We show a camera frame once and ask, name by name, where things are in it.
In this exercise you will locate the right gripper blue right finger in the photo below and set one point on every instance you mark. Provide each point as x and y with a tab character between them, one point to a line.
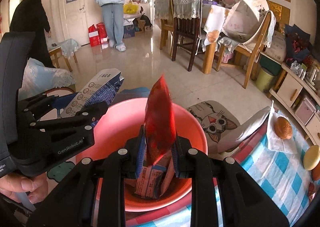
223	188

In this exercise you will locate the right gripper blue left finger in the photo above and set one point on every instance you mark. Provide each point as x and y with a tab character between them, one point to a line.
89	183

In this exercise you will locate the black white snack bag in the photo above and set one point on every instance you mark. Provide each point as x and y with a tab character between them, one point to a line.
103	87

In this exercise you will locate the pink plastic trash basin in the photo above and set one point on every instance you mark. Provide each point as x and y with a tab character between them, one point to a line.
121	123

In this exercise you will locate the red snack packet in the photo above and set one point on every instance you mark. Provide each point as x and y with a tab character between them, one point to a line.
159	122

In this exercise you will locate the person's left hand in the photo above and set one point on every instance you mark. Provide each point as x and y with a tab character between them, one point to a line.
14	183

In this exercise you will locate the blue white checkered tablecloth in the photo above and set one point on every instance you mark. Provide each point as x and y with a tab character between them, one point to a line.
281	175

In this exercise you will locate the white paper napkin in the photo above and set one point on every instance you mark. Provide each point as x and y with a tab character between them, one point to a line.
274	142

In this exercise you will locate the red orange apple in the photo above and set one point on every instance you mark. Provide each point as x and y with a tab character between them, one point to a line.
316	172

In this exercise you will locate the large yellow pear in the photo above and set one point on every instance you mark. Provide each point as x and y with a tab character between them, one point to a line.
311	158

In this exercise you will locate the brown muffin cake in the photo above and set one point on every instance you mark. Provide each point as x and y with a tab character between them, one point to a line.
283	128

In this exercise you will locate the cat face floor mat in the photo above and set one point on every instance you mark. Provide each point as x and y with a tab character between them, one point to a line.
215	120

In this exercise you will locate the pink storage box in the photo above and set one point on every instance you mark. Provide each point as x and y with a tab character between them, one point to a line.
305	110

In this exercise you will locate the red gift bags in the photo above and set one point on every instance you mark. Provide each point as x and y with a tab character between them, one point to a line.
97	34

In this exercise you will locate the person in black coat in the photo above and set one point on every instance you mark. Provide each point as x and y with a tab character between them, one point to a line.
30	16

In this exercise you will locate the cream tv cabinet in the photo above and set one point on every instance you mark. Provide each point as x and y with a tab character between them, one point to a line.
289	90

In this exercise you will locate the green waste bin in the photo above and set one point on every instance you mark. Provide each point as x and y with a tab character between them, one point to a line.
264	80

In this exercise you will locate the white door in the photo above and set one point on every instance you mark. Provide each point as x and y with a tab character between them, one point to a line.
73	20

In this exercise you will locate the white electric kettle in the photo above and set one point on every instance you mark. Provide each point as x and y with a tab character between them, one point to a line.
312	74

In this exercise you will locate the light wooden chair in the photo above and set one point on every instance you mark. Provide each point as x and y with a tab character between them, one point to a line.
251	48

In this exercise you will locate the yellow plastic bag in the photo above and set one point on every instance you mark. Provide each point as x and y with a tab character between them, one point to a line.
131	8

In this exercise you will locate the dark flower bouquet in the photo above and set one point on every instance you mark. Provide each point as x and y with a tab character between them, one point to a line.
297	44

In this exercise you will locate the white folded cushion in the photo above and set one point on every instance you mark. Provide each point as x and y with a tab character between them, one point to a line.
244	19

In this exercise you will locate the dining table with cloth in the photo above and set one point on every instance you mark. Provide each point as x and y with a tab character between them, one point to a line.
213	17

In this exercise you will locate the dark wooden chair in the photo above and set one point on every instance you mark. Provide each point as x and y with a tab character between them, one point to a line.
187	17

